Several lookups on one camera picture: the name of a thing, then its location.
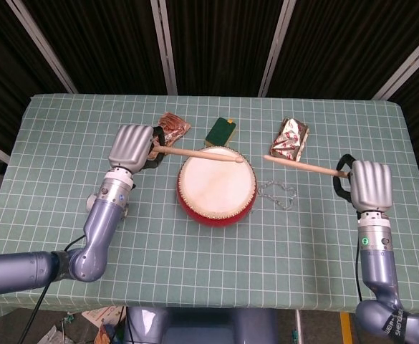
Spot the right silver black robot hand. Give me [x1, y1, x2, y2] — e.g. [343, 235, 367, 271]
[332, 153, 395, 212]

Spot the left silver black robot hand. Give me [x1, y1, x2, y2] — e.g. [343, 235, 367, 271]
[107, 124, 167, 176]

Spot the wooden drumstick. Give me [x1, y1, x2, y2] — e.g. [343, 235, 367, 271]
[264, 153, 350, 178]
[153, 145, 244, 164]

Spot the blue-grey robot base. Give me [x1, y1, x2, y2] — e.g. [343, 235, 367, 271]
[125, 307, 280, 344]

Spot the red drum with white skin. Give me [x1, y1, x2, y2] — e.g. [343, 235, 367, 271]
[175, 145, 257, 228]

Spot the green grid cutting mat table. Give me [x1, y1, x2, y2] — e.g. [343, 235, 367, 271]
[0, 93, 419, 320]

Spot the brown sauce pouch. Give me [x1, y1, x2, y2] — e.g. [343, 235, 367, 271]
[158, 112, 191, 144]

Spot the blue and white drink can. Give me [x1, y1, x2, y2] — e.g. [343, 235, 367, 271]
[87, 193, 130, 220]

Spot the green and yellow sponge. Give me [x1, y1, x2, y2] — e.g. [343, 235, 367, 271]
[204, 117, 238, 148]

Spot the gold foil snack packet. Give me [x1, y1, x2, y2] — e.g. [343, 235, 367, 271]
[269, 117, 311, 165]

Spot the white table leg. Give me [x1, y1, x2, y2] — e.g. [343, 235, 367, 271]
[292, 310, 301, 344]

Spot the white printed paper booklet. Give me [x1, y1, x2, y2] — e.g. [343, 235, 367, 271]
[82, 305, 126, 329]

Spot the orange printed box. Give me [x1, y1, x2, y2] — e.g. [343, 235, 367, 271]
[96, 322, 119, 344]

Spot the crumpled white paper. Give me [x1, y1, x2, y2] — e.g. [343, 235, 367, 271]
[39, 324, 69, 344]

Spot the silver metal chain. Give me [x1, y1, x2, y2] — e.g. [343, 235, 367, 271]
[256, 180, 299, 211]

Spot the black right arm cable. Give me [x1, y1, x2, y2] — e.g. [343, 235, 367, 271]
[355, 211, 365, 302]

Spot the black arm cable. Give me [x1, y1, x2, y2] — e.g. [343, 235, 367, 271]
[355, 211, 365, 302]
[32, 234, 88, 344]

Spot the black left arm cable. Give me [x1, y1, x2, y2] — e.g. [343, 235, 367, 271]
[32, 234, 88, 344]

